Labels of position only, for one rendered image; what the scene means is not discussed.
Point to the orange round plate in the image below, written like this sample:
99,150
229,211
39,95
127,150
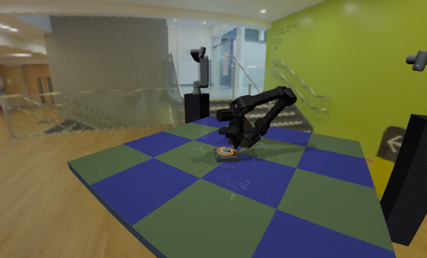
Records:
231,153

